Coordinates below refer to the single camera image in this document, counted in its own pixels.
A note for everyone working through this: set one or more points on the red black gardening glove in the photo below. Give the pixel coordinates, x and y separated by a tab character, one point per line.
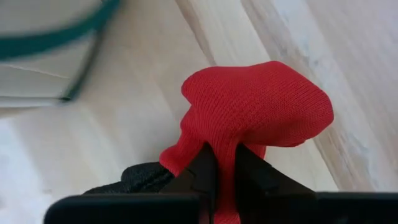
255	102

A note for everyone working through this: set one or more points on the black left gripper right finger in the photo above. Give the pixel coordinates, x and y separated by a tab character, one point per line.
273	202

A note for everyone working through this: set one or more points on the cream green-trimmed gardening bag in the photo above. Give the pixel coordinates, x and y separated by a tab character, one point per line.
31	77

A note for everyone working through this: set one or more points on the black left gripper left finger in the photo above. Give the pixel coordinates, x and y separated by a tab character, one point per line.
174	205

